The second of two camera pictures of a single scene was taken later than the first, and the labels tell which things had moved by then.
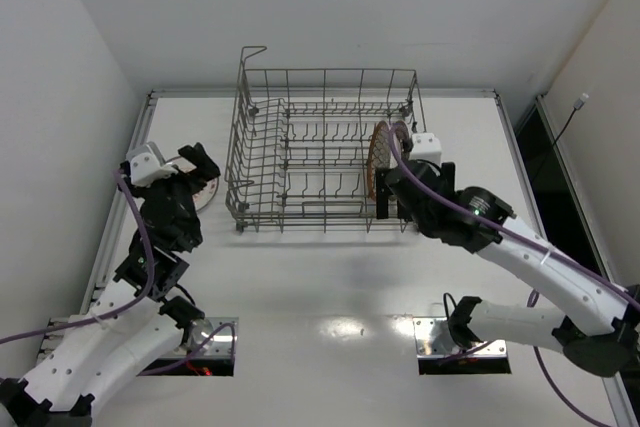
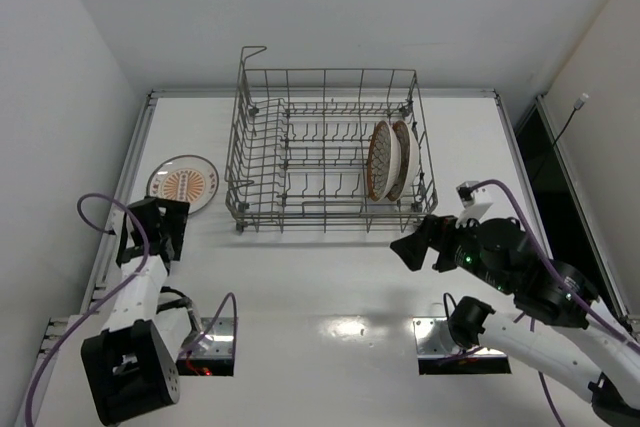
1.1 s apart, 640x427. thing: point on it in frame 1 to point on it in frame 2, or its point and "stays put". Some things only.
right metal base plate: (433, 339) stays put
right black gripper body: (391, 195) to (434, 240)
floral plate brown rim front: (382, 155) stays put
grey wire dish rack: (298, 141) stays put
